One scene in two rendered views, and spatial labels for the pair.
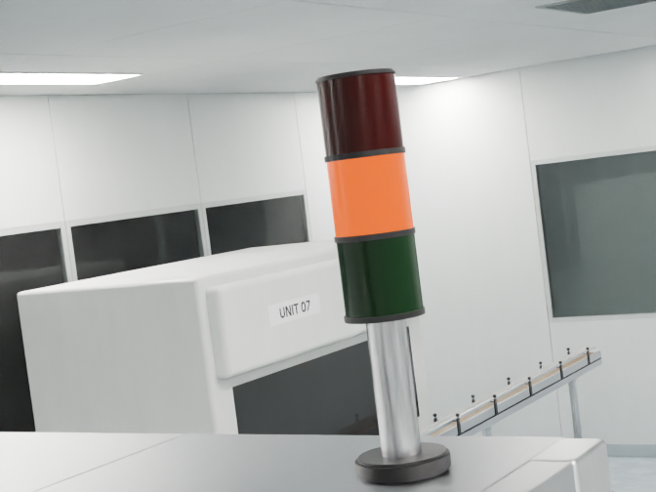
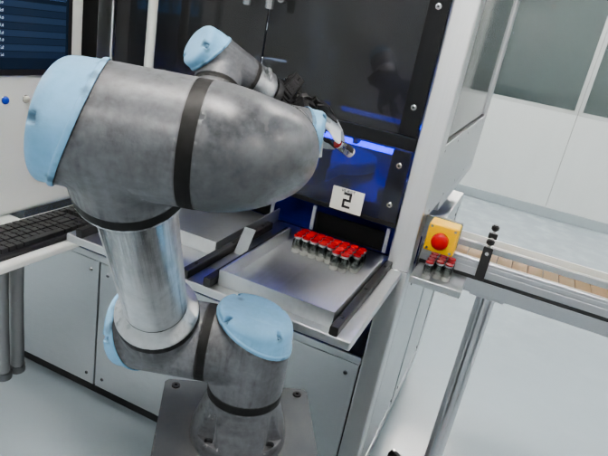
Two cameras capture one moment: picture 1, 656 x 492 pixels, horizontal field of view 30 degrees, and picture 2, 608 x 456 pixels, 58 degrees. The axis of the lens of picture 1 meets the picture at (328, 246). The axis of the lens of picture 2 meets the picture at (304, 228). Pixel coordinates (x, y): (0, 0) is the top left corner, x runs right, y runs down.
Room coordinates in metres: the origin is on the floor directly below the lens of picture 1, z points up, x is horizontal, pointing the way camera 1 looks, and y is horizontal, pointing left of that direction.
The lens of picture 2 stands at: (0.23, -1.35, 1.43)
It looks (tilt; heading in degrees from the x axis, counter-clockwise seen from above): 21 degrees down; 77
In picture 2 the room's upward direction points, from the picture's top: 11 degrees clockwise
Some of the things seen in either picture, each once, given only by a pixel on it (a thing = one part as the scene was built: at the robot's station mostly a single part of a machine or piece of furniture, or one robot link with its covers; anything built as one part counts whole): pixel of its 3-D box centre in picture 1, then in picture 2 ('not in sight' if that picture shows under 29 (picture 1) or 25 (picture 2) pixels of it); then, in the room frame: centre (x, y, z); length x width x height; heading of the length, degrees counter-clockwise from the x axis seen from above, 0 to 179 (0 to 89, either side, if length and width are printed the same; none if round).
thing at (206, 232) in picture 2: not in sight; (207, 215); (0.29, 0.05, 0.90); 0.34 x 0.26 x 0.04; 57
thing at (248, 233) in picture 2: not in sight; (234, 248); (0.35, -0.17, 0.91); 0.14 x 0.03 x 0.06; 58
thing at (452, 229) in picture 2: not in sight; (443, 235); (0.85, -0.17, 1.00); 0.08 x 0.07 x 0.07; 57
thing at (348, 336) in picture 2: not in sight; (249, 251); (0.39, -0.10, 0.87); 0.70 x 0.48 x 0.02; 147
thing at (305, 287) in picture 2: not in sight; (307, 270); (0.51, -0.23, 0.90); 0.34 x 0.26 x 0.04; 57
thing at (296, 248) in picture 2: not in sight; (325, 252); (0.57, -0.14, 0.90); 0.18 x 0.02 x 0.05; 147
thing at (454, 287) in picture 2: not in sight; (439, 277); (0.88, -0.14, 0.87); 0.14 x 0.13 x 0.02; 57
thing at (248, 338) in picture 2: not in sight; (247, 346); (0.34, -0.64, 0.96); 0.13 x 0.12 x 0.14; 168
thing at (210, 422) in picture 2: not in sight; (241, 409); (0.35, -0.64, 0.84); 0.15 x 0.15 x 0.10
